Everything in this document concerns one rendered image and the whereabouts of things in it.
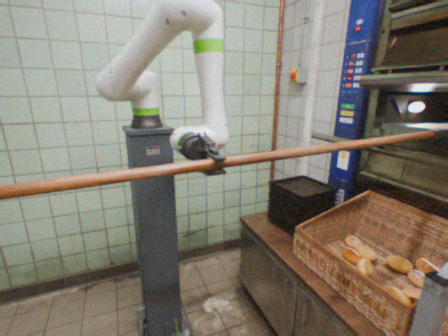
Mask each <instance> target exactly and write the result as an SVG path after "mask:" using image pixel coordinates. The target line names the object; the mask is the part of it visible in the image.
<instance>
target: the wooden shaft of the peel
mask: <svg viewBox="0 0 448 336"><path fill-rule="evenodd" d="M434 137H435V133H434V132H433V131H423V132H418V133H413V134H402V135H396V136H385V137H380V138H369V139H363V140H353V141H347V142H336V143H331V144H325V145H315V146H309V147H299V148H293V149H282V150H277V151H266V152H261V153H251V154H245V155H234V156H229V157H226V158H227V160H223V161H215V160H213V159H207V160H197V161H192V162H181V163H175V164H165V165H159V166H149V167H143V168H133V169H127V170H116V171H111V172H100V173H95V174H84V175H79V176H73V177H62V178H57V179H46V180H41V181H30V182H24V183H13V184H7V185H2V186H0V200H5V199H14V198H19V197H24V196H34V195H39V194H48V193H53V192H63V191H68V190H72V189H82V188H87V187H96V186H101V185H111V184H115V183H125V182H130V181H139V180H144V179H154V178H158V177H163V176H173V175H177V174H187V173H192V172H201V171H206V170H215V169H220V168H230V167H234V166H243V165H248V164H257V163H262V162H272V161H276V160H281V159H291V158H295V157H305V156H310V155H319V154H324V153H334V152H338V151H348V150H353V149H362V148H367V147H377V146H382V145H387V144H396V143H401V142H411V141H416V140H425V139H430V138H434Z"/></svg>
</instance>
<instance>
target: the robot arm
mask: <svg viewBox="0 0 448 336"><path fill-rule="evenodd" d="M182 32H191V35H192V45H193V50H194V62H195V64H196V71H197V75H198V83H199V88H200V99H201V107H202V124H203V125H202V126H182V127H179V128H177V129H175V130H174V131H173V133H172V134H171V138H170V143H171V147H172V148H173V150H174V151H175V152H177V153H179V154H181V155H184V157H186V158H187V159H188V160H192V161H197V160H207V159H209V157H210V158H212V159H213V160H215V161H223V160H227V158H226V157H225V156H223V155H221V154H220V153H219V151H218V150H219V149H223V147H225V146H226V145H227V143H228V141H229V133H228V126H227V122H226V111H225V103H224V55H225V53H224V22H223V14H222V12H221V9H220V8H219V5H217V3H215V2H214V1H212V0H155V2H154V3H153V6H152V7H151V9H150V11H149V13H148V14H147V16H146V18H145V20H144V21H143V22H142V24H141V25H140V27H139V28H138V30H137V31H136V33H135V34H134V36H133V37H132V38H131V40H130V41H129V42H128V44H126V46H125V47H124V48H123V50H122V51H121V52H120V53H119V54H118V55H117V57H115V59H113V61H111V63H109V65H108V66H106V67H105V68H104V69H103V70H102V71H100V72H99V73H98V75H97V76H96V82H95V84H96V90H97V91H98V93H99V94H100V96H101V97H102V98H104V99H105V100H108V101H110V102H130V106H131V109H132V119H133V121H131V122H132V123H131V124H130V128H133V129H156V128H162V127H163V123H162V121H161V119H160V93H159V83H158V75H156V73H155V72H151V71H147V70H146V69H147V67H148V66H149V64H151V62H153V60H154V59H155V58H156V57H157V56H158V55H159V54H160V53H161V52H162V51H163V50H164V49H165V48H166V47H167V46H168V45H169V44H170V42H172V41H173V40H175V38H177V36H179V35H180V34H181V33H182ZM201 172H202V173H203V174H205V175H206V176H215V174H216V175H220V174H226V170H224V169H223V168H220V169H215V170H206V171H201Z"/></svg>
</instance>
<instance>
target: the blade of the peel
mask: <svg viewBox="0 0 448 336"><path fill-rule="evenodd" d="M381 129H390V130H395V131H405V132H409V133H418V132H423V131H428V130H431V129H448V125H440V124H433V123H382V128H381Z"/></svg>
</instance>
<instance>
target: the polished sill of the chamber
mask: <svg viewBox="0 0 448 336"><path fill-rule="evenodd" d="M381 128H382V127H373V131H372V135H373V136H380V137H385V136H396V135H402V134H413V133H409V132H405V131H395V130H390V129H381ZM411 142H416V143H421V144H428V145H432V146H440V147H444V148H448V138H439V139H425V140H416V141H411Z"/></svg>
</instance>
